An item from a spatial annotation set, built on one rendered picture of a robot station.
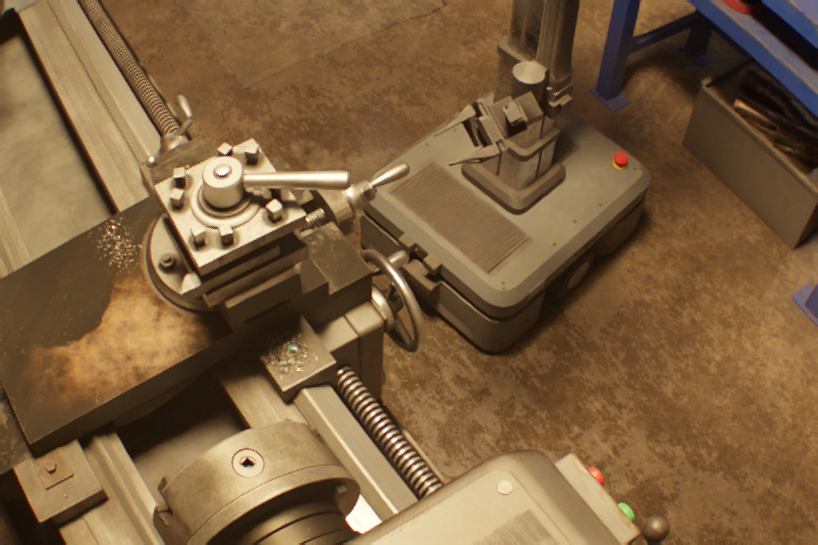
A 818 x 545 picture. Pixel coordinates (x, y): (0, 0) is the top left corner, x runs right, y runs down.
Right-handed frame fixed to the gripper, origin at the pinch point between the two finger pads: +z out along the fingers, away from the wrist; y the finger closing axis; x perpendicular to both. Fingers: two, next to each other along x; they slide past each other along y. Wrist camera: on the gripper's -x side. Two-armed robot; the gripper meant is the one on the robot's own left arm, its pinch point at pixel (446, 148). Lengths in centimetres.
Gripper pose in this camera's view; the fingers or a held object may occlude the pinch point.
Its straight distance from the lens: 169.1
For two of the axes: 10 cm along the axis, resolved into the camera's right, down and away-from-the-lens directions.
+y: 4.6, 8.9, 0.6
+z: -8.2, 4.5, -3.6
